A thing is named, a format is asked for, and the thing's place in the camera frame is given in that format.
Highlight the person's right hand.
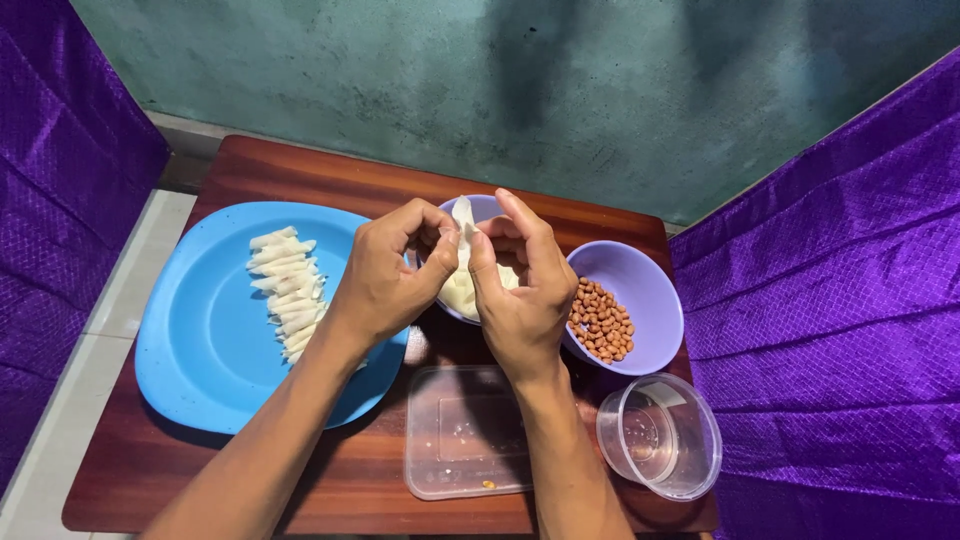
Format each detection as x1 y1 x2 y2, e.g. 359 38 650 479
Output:
468 187 580 378

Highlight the person's left hand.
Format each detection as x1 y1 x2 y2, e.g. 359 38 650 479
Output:
327 198 461 354

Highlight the white pastry wrapper sheet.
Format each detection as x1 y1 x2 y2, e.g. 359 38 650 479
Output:
450 195 479 273

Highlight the stack of white wrappers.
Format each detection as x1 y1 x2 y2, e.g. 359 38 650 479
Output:
438 255 521 321

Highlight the heap of brown peanuts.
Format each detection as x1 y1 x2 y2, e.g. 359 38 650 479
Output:
567 276 637 366

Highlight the row of rolled white pastries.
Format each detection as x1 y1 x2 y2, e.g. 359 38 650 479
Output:
246 225 369 372

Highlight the purple bowl with wrappers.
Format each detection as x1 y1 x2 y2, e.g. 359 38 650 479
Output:
415 194 528 327

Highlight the purple bowl with peanuts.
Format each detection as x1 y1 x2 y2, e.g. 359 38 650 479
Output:
561 240 685 377

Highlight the clear rectangular plastic lid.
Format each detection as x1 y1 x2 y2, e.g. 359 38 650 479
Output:
404 365 536 501

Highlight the blue plastic plate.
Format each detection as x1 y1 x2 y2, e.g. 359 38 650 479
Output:
135 201 411 436

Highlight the clear round plastic container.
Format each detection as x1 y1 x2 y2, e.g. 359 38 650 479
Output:
596 372 723 502

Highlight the purple satin cloth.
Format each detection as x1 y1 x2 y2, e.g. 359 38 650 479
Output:
666 46 960 540
0 0 172 498

